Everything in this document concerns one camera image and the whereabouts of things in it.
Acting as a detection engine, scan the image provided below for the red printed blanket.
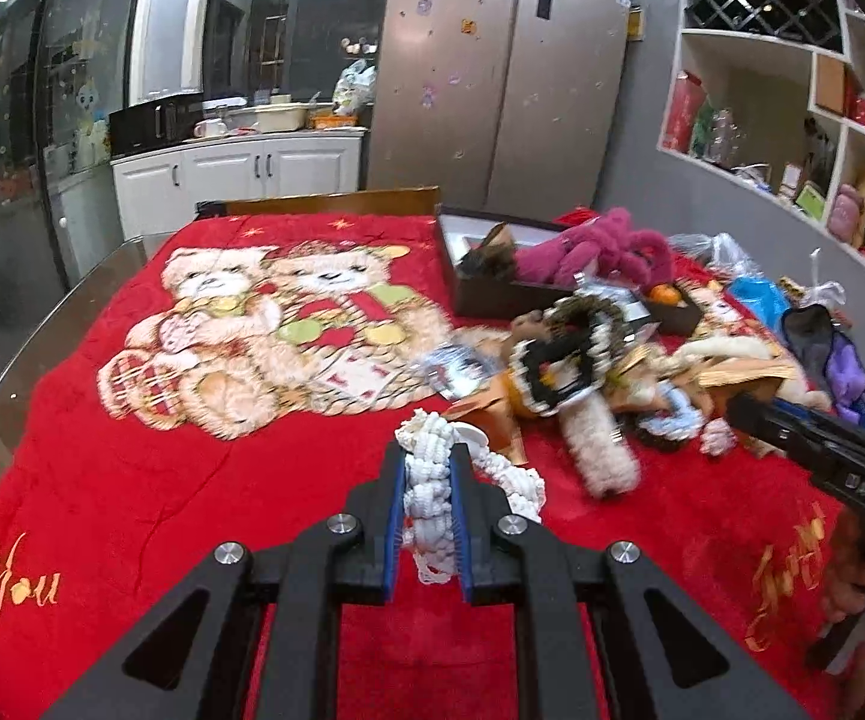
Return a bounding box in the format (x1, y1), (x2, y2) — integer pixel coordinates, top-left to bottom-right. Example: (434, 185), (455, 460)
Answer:
(0, 211), (865, 720)

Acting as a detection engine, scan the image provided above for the knotted clear plastic bag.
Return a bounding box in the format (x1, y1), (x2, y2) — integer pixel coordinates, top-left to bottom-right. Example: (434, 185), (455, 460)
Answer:
(800, 247), (849, 316)

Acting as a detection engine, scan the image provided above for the glass sliding door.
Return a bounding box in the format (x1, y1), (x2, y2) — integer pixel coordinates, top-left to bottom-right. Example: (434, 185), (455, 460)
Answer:
(0, 0), (149, 391)

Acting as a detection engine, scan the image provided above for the wooden chair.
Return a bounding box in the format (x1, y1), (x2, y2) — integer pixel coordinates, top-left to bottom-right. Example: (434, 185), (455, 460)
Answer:
(196, 186), (443, 220)

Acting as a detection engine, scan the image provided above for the purple cloth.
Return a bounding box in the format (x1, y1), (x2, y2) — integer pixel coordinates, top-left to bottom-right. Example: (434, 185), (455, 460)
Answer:
(826, 330), (865, 428)

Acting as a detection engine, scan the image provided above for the black box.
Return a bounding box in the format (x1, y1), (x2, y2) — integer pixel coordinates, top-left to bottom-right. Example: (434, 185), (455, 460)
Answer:
(434, 205), (704, 337)

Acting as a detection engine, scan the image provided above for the brown paper packet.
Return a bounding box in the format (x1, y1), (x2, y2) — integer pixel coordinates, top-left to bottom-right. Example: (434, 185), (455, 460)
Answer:
(443, 375), (531, 466)

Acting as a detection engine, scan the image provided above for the beige double-door refrigerator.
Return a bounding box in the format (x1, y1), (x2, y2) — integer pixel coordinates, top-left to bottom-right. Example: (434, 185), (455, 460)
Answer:
(367, 0), (632, 215)

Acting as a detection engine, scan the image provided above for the glass desktop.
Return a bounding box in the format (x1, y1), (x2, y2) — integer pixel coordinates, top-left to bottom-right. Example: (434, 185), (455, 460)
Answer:
(0, 231), (179, 541)

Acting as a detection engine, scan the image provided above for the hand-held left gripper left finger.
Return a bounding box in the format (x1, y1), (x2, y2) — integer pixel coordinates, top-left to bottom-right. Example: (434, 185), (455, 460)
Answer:
(41, 441), (413, 720)

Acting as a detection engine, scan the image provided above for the magenta plush bear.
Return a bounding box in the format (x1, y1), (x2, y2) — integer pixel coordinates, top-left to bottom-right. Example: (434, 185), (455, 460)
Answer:
(511, 208), (677, 290)

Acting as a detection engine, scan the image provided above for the white scrunchie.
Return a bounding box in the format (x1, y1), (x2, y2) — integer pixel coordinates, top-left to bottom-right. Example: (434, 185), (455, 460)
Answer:
(391, 409), (546, 586)

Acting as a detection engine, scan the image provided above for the black lattice wine rack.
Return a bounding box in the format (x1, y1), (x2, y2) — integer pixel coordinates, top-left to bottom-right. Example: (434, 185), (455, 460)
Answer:
(683, 0), (846, 53)

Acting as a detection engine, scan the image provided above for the cream plush toy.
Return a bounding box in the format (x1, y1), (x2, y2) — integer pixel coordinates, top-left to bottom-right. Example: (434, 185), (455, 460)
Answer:
(558, 334), (831, 502)

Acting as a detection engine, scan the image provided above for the silver foil packet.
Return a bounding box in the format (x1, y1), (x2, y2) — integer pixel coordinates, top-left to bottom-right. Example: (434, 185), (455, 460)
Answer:
(412, 343), (501, 400)

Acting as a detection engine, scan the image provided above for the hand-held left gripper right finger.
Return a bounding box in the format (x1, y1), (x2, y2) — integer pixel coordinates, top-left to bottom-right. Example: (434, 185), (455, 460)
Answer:
(447, 441), (816, 720)

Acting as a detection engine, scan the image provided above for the person's right hand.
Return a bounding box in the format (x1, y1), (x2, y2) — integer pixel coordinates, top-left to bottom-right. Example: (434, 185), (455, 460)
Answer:
(815, 521), (865, 638)

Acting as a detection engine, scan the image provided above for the green card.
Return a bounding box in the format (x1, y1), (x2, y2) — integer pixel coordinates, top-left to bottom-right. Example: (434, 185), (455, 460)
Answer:
(792, 184), (831, 224)

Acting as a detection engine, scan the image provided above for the tan paper packet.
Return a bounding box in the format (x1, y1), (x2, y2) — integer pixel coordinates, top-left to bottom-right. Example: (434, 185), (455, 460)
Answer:
(691, 360), (801, 392)

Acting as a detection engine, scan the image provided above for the tall red gift box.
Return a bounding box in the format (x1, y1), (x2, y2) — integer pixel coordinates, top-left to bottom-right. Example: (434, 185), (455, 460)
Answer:
(661, 71), (707, 155)

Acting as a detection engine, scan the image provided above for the black white-trimmed scrunchie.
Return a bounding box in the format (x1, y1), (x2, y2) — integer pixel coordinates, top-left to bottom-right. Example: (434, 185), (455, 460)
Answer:
(511, 315), (614, 417)

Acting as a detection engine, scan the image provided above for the blue plastic bag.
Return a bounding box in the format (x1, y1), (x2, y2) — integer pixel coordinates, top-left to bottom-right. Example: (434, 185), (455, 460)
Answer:
(725, 277), (794, 331)

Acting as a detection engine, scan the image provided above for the white shelf unit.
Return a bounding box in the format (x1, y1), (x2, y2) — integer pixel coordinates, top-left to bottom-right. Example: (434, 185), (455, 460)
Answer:
(656, 0), (865, 301)

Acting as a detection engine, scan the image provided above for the white fluffy pom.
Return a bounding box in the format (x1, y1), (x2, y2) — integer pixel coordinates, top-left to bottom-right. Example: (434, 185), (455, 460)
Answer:
(701, 416), (737, 458)

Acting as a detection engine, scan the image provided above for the light blue scrunchie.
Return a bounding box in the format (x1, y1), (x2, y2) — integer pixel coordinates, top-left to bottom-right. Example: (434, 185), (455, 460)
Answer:
(638, 382), (714, 455)

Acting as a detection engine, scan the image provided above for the leopard print scrunchie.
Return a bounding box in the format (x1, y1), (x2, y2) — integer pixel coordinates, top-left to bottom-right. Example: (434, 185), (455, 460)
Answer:
(545, 292), (629, 346)

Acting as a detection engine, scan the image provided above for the filled plastic bag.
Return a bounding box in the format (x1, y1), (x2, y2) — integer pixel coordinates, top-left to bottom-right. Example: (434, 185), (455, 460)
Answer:
(331, 60), (377, 117)

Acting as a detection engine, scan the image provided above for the black microwave oven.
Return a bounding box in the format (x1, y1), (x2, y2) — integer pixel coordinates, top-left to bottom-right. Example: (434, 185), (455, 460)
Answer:
(107, 99), (205, 158)

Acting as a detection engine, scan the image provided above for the cream plastic basin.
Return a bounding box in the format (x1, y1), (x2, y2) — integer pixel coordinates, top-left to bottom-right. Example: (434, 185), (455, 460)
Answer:
(251, 103), (310, 133)

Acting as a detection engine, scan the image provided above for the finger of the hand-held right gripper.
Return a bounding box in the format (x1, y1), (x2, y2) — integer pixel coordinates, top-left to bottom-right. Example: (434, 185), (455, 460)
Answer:
(773, 401), (865, 460)
(725, 390), (825, 467)

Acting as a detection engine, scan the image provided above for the white kitchen cabinet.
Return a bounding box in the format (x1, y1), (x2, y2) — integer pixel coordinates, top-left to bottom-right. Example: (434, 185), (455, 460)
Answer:
(110, 127), (368, 241)

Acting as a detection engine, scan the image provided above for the dark kitchen window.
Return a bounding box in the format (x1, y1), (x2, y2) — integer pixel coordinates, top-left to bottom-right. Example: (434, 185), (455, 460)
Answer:
(203, 0), (392, 102)

